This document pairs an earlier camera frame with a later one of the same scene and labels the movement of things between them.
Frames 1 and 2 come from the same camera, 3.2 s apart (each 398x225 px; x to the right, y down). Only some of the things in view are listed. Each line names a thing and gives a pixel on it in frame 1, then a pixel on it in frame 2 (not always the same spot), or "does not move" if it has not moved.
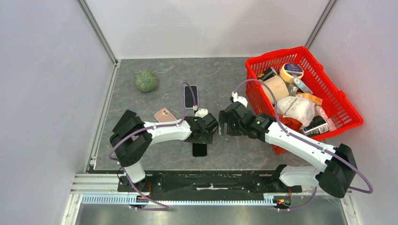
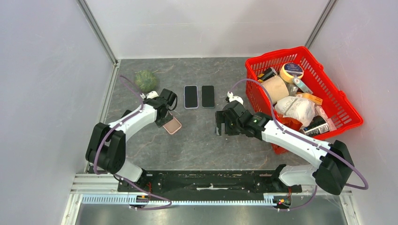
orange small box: (314, 100) does not move
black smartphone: (199, 149) → (208, 96)
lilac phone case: (191, 98) does not move
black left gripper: (206, 138) → (160, 123)
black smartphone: (189, 101) does not move
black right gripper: (223, 117) does not move
